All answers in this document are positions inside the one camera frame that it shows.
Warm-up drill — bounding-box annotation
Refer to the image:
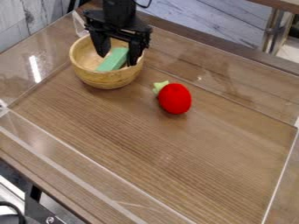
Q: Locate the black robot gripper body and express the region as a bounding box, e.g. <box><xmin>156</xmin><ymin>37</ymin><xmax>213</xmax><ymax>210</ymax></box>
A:
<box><xmin>81</xmin><ymin>9</ymin><xmax>155</xmax><ymax>49</ymax></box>

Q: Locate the clear acrylic tray wall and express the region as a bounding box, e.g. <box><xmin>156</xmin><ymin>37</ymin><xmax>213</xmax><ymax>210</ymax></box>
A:
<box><xmin>0</xmin><ymin>17</ymin><xmax>299</xmax><ymax>224</ymax></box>

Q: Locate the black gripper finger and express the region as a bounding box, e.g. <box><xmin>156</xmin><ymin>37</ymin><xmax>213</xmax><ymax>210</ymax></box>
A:
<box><xmin>127</xmin><ymin>40</ymin><xmax>145</xmax><ymax>66</ymax></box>
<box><xmin>89</xmin><ymin>30</ymin><xmax>111</xmax><ymax>57</ymax></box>

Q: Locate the light wooden bowl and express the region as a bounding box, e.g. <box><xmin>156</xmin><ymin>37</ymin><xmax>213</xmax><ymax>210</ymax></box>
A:
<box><xmin>69</xmin><ymin>34</ymin><xmax>145</xmax><ymax>89</ymax></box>

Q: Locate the green rectangular stick block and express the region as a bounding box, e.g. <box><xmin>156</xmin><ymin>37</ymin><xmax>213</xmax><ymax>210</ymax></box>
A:
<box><xmin>96</xmin><ymin>47</ymin><xmax>128</xmax><ymax>72</ymax></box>

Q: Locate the black table frame leg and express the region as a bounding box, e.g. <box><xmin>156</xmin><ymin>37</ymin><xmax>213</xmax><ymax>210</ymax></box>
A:
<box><xmin>24</xmin><ymin>185</ymin><xmax>65</xmax><ymax>224</ymax></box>

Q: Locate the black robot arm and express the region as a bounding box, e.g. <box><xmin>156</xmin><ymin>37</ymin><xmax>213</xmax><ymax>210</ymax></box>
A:
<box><xmin>83</xmin><ymin>0</ymin><xmax>152</xmax><ymax>66</ymax></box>

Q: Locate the metal table leg background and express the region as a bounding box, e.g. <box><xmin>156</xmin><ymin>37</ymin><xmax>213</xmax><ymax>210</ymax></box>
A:
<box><xmin>262</xmin><ymin>9</ymin><xmax>295</xmax><ymax>55</ymax></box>

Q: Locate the black cable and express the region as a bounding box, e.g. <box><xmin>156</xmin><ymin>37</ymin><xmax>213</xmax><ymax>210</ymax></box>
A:
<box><xmin>0</xmin><ymin>200</ymin><xmax>28</xmax><ymax>224</ymax></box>

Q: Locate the red plush strawberry toy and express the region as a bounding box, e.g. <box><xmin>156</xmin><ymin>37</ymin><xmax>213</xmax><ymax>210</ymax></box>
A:
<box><xmin>152</xmin><ymin>80</ymin><xmax>192</xmax><ymax>115</ymax></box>

